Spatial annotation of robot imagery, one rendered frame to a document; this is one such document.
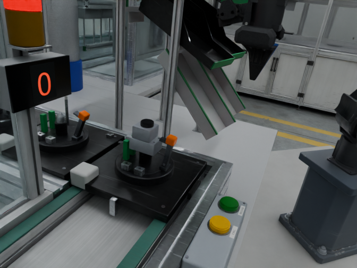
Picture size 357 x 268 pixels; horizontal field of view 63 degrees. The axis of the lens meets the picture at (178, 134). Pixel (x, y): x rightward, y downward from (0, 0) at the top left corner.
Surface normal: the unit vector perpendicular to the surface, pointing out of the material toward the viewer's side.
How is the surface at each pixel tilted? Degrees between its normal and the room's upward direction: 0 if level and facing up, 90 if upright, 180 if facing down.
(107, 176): 0
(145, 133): 90
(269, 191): 0
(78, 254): 0
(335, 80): 90
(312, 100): 90
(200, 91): 45
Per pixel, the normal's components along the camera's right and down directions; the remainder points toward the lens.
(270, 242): 0.11, -0.90
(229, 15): -0.36, 0.34
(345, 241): 0.34, 0.43
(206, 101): 0.66, -0.41
